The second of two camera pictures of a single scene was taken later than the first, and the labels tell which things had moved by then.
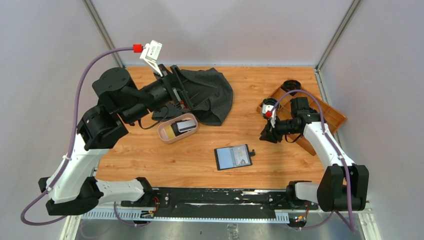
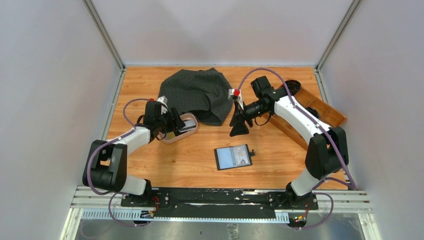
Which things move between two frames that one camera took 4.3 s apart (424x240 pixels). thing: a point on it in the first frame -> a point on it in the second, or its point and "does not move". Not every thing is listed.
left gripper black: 188,94 -> 176,123
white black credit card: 241,156 does not move
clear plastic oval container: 161,134 does not move
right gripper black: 267,136 -> 239,126
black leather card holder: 233,156 does not move
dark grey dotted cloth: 210,95 does not move
